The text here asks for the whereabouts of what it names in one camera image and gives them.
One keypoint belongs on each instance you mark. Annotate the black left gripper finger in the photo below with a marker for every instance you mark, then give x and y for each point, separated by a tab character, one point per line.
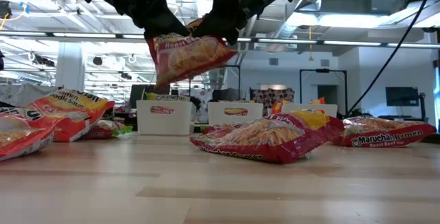
165	28

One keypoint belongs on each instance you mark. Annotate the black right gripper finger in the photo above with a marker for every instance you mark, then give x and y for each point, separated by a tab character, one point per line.
233	37
216	26

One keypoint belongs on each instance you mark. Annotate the roast beef noodle pack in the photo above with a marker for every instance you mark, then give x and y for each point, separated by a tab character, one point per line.
385	138
216	128
189	59
261	138
236	112

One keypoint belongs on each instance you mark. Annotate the lime chili shrimp noodle pack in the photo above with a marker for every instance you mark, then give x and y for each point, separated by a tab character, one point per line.
110	129
168	97

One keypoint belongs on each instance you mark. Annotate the chicken noodle pack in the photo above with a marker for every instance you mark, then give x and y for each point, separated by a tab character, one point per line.
318	101
20	134
279	108
79	114

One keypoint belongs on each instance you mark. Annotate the long fluorescent light strip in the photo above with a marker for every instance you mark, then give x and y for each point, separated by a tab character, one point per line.
86	35

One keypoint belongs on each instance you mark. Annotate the black white patterned chair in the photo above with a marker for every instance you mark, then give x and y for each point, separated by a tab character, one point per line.
271	95

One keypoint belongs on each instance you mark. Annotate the black computer monitor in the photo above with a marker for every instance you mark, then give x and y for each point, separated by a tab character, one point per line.
141	93

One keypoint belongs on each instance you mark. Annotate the white plastic bin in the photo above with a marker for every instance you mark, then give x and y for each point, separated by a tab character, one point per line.
178	121
216	114
330	110

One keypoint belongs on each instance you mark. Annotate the white building column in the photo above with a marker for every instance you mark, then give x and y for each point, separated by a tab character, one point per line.
70	66

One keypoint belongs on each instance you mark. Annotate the grey fabric partition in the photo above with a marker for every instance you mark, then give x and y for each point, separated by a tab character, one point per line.
31	95

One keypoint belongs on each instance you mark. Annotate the black television stand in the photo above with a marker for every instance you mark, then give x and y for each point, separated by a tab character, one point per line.
423	107

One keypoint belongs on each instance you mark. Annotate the black rectangular rack frame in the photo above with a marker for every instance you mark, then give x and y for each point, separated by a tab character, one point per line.
239	79
323	70

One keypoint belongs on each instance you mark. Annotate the small black camera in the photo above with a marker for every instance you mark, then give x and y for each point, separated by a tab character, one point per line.
4	9

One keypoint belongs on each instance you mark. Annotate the black wall television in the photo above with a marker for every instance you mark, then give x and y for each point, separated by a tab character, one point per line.
402	96

